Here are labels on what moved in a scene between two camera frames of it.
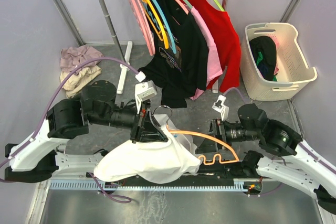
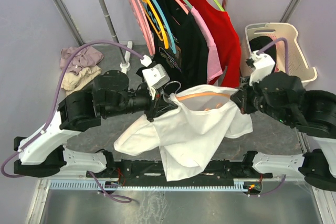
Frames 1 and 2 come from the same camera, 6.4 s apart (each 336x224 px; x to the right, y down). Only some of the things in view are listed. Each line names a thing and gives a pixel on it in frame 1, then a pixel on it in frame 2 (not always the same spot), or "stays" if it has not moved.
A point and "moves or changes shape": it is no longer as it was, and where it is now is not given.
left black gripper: [145, 129] → [163, 106]
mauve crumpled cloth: [72, 57] stays
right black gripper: [217, 129] → [241, 98]
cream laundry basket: [294, 72] stays
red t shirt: [224, 34] stays
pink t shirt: [213, 71] stays
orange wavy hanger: [211, 162] → [189, 95]
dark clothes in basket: [264, 51] stays
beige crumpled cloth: [75, 83] stays
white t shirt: [155, 162] moves or changes shape
